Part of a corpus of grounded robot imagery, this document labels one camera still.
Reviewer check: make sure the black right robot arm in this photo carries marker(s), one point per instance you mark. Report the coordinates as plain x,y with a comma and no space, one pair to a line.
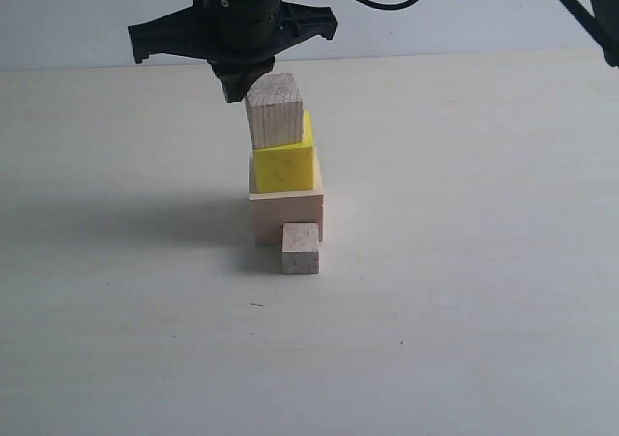
601,24

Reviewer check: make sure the medium wooden cube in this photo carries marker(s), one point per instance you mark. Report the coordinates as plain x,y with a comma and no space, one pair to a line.
274,109

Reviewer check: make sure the yellow cube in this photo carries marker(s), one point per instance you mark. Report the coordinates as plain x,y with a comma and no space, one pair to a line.
288,167

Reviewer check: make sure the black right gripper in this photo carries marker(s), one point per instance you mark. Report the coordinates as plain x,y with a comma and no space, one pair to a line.
239,38

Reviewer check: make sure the small wooden cube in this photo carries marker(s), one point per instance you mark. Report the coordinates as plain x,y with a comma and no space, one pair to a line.
300,248

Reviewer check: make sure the large pale wooden cube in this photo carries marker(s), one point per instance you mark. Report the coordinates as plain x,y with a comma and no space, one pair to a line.
271,211

